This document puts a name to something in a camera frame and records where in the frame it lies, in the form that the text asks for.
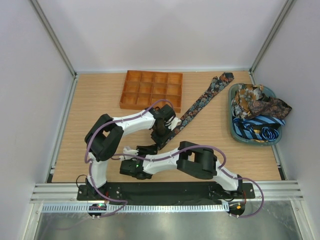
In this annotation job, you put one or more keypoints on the navy floral tie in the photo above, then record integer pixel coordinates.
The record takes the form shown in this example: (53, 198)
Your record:
(216, 86)

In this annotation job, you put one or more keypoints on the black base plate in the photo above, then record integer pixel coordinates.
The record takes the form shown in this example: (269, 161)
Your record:
(168, 194)

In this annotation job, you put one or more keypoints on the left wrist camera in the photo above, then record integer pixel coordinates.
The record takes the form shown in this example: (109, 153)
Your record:
(174, 123)

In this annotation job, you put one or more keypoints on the white slotted cable duct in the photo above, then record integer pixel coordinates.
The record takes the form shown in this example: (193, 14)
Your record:
(101, 208)

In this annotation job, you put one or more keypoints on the orange compartment tray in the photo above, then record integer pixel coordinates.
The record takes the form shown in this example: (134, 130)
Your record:
(143, 88)

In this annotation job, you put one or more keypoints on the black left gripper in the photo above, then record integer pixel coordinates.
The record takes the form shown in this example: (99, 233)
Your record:
(161, 141)

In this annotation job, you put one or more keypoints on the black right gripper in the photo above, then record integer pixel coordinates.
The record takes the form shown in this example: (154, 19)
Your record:
(149, 149)

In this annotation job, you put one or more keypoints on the mustard floral tie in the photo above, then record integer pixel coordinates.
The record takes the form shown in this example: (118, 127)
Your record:
(245, 94)

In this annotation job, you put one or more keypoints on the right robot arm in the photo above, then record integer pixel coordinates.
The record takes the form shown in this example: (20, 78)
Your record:
(202, 162)

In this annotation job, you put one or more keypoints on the dark brown paisley tie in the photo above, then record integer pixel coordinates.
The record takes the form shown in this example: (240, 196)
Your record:
(271, 107)

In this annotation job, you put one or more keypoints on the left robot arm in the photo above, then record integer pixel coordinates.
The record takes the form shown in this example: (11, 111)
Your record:
(104, 137)

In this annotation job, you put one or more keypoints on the blue striped tie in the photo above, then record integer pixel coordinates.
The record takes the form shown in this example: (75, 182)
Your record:
(261, 128)

